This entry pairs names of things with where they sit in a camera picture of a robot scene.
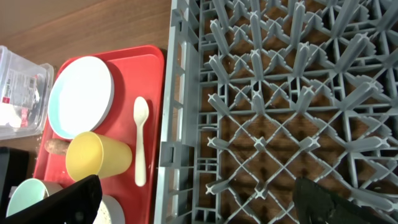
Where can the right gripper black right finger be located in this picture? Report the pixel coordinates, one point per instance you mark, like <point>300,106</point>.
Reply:
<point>315,204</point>

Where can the light blue grey bowl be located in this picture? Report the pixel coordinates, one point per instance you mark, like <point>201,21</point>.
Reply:
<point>109,212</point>

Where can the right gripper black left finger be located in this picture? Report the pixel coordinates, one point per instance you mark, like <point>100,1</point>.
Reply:
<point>78,203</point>

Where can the mint green bowl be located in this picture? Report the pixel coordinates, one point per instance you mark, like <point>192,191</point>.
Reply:
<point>29,192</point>

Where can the red plastic tray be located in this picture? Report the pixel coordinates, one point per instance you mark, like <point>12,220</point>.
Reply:
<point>137,71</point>

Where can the grey plastic dishwasher rack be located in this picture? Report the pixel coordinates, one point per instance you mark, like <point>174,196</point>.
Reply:
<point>260,93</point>

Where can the black waste tray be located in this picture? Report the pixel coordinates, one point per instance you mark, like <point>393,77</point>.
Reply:
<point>14,163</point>

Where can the white tissue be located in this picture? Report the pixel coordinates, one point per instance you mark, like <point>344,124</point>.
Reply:
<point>11,116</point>

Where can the white plastic spoon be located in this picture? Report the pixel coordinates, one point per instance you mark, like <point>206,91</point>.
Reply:
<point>140,115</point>

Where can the red ketchup packet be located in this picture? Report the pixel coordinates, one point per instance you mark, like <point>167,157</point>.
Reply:
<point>24,112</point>

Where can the light blue round plate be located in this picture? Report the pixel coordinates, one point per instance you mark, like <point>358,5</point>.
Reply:
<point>81,97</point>

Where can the yellow plastic cup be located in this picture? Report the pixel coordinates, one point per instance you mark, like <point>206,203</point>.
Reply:
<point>94,154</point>

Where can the brown sweet potato piece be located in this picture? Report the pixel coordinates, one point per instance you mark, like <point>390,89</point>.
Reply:
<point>56,146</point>

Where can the clear plastic bin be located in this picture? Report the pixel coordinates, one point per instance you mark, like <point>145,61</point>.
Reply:
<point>27,85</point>

